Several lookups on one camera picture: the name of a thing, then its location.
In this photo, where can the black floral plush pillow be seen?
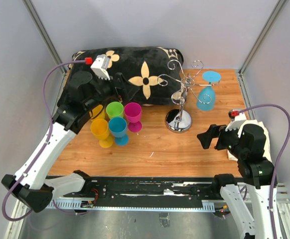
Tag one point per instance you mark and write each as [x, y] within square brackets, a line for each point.
[153, 69]

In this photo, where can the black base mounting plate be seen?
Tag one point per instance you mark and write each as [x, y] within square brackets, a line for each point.
[160, 193]

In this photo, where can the magenta plastic goblet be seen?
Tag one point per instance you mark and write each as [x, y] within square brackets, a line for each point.
[133, 114]

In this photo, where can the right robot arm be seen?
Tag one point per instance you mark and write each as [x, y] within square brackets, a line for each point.
[257, 172]

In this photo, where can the right aluminium frame post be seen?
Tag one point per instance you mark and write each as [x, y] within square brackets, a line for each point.
[277, 10]

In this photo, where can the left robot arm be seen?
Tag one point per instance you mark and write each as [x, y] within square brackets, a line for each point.
[82, 92]

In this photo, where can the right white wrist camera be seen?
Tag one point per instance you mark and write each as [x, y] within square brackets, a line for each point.
[236, 119]

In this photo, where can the yellow plastic goblet rear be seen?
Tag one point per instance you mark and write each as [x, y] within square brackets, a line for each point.
[97, 113]

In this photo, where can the green plastic goblet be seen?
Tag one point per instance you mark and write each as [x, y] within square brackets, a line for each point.
[114, 110]

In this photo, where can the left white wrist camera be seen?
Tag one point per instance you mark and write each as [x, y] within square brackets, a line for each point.
[99, 66]

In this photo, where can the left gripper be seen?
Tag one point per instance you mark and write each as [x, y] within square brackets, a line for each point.
[122, 83]

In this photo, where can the yellow plastic goblet front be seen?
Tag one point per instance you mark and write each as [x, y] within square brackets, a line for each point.
[100, 130]

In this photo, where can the blue plastic goblet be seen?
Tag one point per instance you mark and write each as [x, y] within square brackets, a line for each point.
[118, 128]
[206, 97]

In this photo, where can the yellow plastic goblet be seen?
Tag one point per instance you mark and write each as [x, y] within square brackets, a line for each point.
[97, 113]
[100, 130]

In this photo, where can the chrome wine glass rack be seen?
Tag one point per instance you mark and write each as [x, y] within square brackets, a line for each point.
[179, 120]

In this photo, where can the left aluminium frame post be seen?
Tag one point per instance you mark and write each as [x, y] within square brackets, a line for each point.
[42, 31]

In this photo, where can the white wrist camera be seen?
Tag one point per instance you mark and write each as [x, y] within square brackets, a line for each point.
[236, 119]
[99, 66]

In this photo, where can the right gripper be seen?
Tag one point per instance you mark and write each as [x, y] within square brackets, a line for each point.
[214, 130]

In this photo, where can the aluminium frame post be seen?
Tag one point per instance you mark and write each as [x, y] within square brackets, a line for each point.
[277, 10]
[42, 31]

